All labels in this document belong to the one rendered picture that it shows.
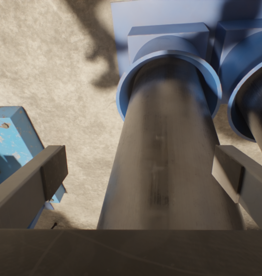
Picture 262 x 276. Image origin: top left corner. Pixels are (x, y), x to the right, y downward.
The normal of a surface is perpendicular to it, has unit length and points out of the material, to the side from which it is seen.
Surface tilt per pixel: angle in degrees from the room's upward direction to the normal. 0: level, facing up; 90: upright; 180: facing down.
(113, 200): 90
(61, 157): 97
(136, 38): 0
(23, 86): 0
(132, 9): 0
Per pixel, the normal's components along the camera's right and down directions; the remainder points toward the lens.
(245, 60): -0.80, -0.51
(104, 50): -0.13, 0.65
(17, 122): 0.99, 0.02
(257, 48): -0.62, -0.64
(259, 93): -0.94, -0.33
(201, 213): 0.20, -0.72
